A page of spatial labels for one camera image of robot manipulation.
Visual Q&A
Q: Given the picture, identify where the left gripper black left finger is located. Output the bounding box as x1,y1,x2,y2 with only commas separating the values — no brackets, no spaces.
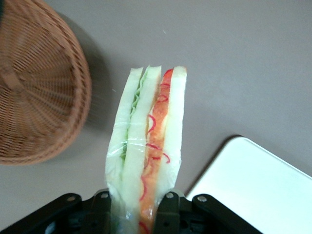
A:
0,191,115,234

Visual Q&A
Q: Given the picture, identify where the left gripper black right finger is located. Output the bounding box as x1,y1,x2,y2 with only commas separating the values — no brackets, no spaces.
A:
156,191,264,234

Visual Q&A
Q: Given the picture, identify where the triangular sandwich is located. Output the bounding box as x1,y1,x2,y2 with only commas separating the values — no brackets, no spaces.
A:
104,65,188,234

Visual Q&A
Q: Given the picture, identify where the beige plastic tray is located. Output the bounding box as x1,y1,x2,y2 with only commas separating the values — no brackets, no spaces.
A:
185,135,312,234

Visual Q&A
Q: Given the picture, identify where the round brown wicker basket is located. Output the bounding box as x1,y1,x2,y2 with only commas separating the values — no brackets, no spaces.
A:
0,0,93,166

